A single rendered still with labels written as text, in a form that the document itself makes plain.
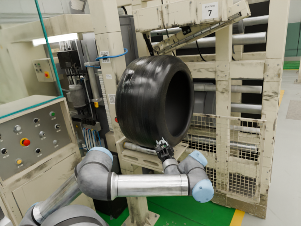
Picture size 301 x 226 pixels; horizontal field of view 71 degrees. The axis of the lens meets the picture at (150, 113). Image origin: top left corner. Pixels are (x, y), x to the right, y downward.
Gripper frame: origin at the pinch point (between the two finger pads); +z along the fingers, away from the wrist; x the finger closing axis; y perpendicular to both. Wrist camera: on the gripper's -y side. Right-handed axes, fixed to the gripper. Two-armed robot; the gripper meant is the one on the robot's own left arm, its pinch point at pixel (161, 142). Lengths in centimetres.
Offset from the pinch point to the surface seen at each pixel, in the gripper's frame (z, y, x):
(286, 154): 85, -168, -123
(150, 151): 13.8, -12.8, 10.4
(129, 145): 25.4, -9.5, 23.3
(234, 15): 33, 36, -72
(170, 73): 15.4, 28.3, -21.7
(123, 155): 26.6, -15.8, 30.9
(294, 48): 634, -358, -573
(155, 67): 15.5, 35.3, -15.2
